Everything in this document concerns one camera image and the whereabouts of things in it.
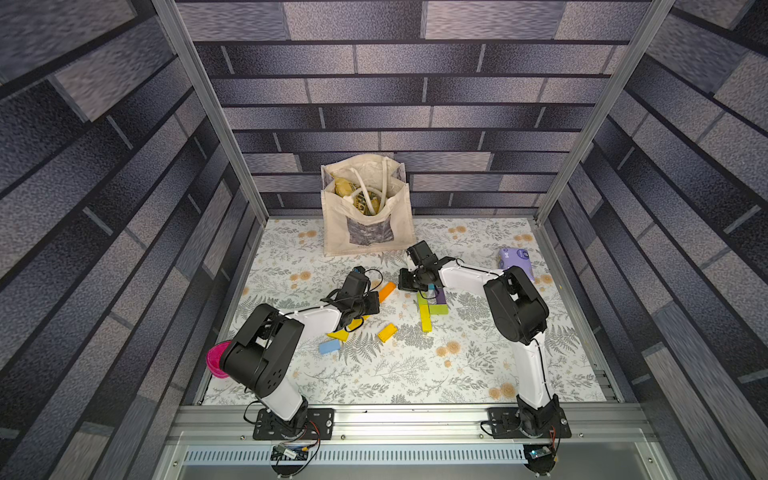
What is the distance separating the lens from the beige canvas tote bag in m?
0.89

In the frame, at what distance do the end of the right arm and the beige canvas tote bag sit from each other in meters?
0.02

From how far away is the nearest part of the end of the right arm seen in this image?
2.54 ft
